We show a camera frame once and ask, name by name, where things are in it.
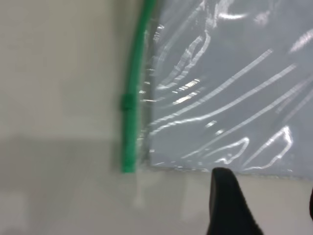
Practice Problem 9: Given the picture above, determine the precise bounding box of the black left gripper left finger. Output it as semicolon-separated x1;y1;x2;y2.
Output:
206;167;266;235

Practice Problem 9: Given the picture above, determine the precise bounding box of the clear plastic zip bag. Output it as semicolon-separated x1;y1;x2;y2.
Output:
116;0;313;180

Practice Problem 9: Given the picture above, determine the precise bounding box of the green zipper slider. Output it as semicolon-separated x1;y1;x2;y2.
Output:
118;92;135;112

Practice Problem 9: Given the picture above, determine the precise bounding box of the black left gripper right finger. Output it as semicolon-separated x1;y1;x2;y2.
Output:
309;185;313;235

